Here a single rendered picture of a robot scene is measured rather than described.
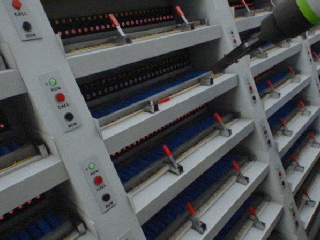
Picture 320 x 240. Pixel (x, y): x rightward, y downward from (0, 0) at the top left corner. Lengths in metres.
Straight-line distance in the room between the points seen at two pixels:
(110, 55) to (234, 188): 0.62
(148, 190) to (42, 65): 0.39
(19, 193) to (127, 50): 0.40
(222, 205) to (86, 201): 0.47
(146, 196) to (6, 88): 0.39
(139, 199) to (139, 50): 0.39
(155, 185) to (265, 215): 0.56
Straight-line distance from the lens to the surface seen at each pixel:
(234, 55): 0.71
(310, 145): 1.58
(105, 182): 0.55
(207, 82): 0.83
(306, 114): 1.51
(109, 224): 0.57
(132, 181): 0.66
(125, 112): 0.64
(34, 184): 0.51
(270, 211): 1.11
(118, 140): 0.57
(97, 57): 0.59
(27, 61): 0.54
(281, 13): 0.66
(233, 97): 1.00
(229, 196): 0.89
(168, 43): 0.74
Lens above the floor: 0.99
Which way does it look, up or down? 8 degrees down
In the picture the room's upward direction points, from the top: 22 degrees counter-clockwise
